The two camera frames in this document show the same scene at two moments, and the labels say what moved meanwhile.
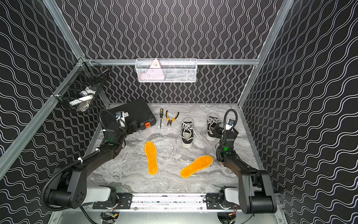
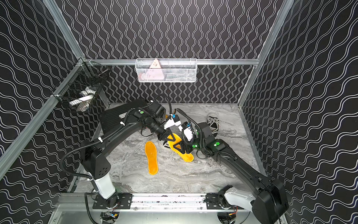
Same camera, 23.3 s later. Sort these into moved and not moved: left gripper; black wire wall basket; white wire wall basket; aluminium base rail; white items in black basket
Moved: left gripper
Not moved: aluminium base rail; white wire wall basket; black wire wall basket; white items in black basket
